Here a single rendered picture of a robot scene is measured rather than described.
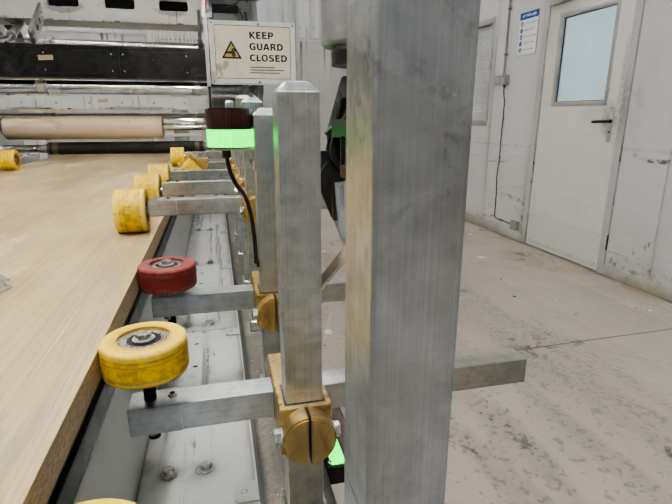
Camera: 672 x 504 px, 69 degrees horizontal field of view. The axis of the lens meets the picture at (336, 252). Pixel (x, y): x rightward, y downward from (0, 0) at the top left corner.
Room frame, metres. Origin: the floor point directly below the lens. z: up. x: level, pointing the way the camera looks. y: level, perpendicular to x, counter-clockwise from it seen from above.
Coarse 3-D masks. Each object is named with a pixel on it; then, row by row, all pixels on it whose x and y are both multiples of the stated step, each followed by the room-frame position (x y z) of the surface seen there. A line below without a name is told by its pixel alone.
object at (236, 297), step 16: (208, 288) 0.69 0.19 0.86; (224, 288) 0.69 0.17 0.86; (240, 288) 0.69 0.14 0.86; (336, 288) 0.72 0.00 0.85; (160, 304) 0.65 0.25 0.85; (176, 304) 0.66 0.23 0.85; (192, 304) 0.67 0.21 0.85; (208, 304) 0.67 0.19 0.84; (224, 304) 0.68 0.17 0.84; (240, 304) 0.68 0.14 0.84
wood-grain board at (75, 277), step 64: (0, 192) 1.38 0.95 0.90; (64, 192) 1.38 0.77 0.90; (0, 256) 0.73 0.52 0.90; (64, 256) 0.73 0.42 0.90; (128, 256) 0.73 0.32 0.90; (0, 320) 0.48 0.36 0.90; (64, 320) 0.48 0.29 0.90; (0, 384) 0.35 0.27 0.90; (64, 384) 0.35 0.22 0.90; (0, 448) 0.28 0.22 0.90; (64, 448) 0.30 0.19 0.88
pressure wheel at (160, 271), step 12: (144, 264) 0.67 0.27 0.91; (156, 264) 0.68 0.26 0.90; (168, 264) 0.67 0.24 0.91; (180, 264) 0.67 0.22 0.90; (192, 264) 0.67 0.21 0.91; (144, 276) 0.64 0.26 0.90; (156, 276) 0.63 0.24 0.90; (168, 276) 0.64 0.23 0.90; (180, 276) 0.64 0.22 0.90; (192, 276) 0.66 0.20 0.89; (144, 288) 0.64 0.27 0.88; (156, 288) 0.63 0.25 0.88; (168, 288) 0.64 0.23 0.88; (180, 288) 0.64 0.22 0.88
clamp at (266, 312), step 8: (256, 272) 0.74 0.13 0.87; (256, 280) 0.70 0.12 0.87; (256, 288) 0.67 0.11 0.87; (256, 296) 0.64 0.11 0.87; (264, 296) 0.64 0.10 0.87; (272, 296) 0.64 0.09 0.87; (256, 304) 0.64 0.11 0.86; (264, 304) 0.62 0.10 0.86; (272, 304) 0.62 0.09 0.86; (256, 312) 0.63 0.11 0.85; (264, 312) 0.62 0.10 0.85; (272, 312) 0.62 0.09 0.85; (256, 320) 0.66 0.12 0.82; (264, 320) 0.62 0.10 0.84; (272, 320) 0.62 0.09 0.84; (264, 328) 0.62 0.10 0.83; (272, 328) 0.62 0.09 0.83
